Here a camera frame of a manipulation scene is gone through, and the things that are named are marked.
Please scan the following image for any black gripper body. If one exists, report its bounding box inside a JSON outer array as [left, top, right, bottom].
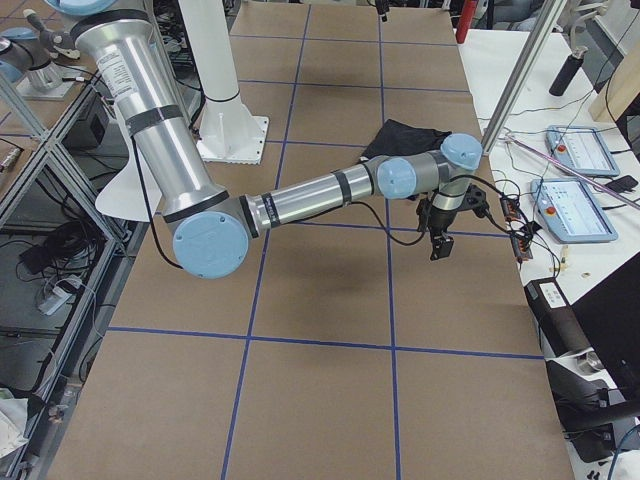
[[417, 197, 457, 245]]

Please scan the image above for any black graphic t-shirt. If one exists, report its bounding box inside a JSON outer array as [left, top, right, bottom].
[[359, 119, 452, 163]]

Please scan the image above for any orange electronics board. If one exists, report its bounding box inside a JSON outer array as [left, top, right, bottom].
[[500, 196, 523, 222]]

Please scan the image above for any lower teach pendant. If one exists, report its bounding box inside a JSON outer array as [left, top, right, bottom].
[[530, 178, 618, 244]]

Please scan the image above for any teach pendant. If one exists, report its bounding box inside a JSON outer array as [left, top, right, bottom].
[[546, 125, 620, 178], [530, 178, 618, 244]]

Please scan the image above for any black box with label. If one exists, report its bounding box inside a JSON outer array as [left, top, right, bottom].
[[524, 277, 591, 356]]

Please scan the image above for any upper teach pendant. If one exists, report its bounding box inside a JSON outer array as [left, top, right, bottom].
[[546, 125, 620, 178]]

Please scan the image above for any black water bottle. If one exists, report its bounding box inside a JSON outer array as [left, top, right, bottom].
[[548, 46, 588, 97]]

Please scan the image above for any black computer monitor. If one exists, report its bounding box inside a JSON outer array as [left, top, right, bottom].
[[560, 256, 639, 431]]

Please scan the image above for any red fire extinguisher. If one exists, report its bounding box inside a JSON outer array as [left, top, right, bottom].
[[455, 0, 478, 45]]

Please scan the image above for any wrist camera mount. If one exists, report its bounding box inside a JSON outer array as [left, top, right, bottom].
[[458, 183, 490, 219]]

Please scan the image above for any aluminium frame post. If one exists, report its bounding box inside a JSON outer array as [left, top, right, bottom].
[[481, 0, 567, 155]]

